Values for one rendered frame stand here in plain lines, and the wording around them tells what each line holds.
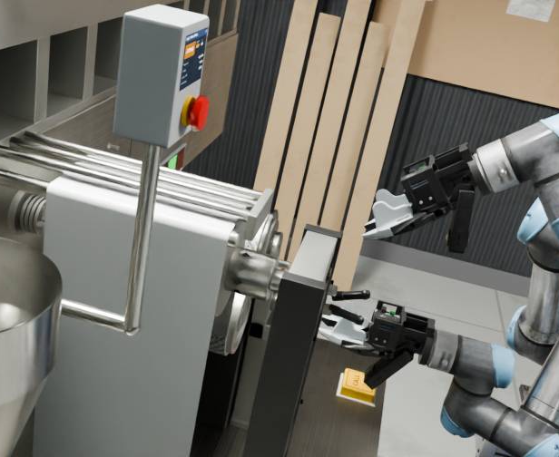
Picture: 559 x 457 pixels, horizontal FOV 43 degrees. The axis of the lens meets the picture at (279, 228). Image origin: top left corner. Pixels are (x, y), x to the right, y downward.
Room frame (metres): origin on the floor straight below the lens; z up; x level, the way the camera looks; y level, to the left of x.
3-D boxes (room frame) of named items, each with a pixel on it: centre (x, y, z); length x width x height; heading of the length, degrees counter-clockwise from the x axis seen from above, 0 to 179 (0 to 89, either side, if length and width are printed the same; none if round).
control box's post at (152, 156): (0.57, 0.12, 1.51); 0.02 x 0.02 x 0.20
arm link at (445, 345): (1.13, -0.34, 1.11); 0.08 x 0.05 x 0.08; 173
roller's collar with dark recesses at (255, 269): (0.86, 0.02, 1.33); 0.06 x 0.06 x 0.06; 83
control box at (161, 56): (0.57, 0.11, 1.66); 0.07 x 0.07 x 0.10; 83
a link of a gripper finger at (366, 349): (1.12, -0.20, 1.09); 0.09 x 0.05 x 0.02; 92
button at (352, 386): (1.24, -0.23, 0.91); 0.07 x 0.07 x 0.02; 83
